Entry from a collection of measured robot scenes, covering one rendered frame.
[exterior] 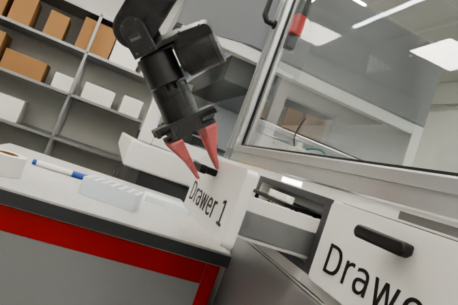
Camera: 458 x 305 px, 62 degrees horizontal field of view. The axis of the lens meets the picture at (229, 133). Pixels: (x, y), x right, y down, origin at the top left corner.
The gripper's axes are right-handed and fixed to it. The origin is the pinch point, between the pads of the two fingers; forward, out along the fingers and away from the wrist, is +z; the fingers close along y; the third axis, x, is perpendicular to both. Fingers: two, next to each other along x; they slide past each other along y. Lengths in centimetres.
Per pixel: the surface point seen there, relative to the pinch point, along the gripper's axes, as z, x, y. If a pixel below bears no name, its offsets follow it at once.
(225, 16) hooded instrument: -33, 83, 45
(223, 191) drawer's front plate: 3.4, -4.5, 0.2
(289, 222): 10.6, -9.7, 6.4
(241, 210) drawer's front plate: 4.9, -11.5, 0.2
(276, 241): 12.0, -9.9, 3.3
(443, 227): 9.4, -30.6, 13.8
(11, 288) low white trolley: 6.6, 14.3, -37.4
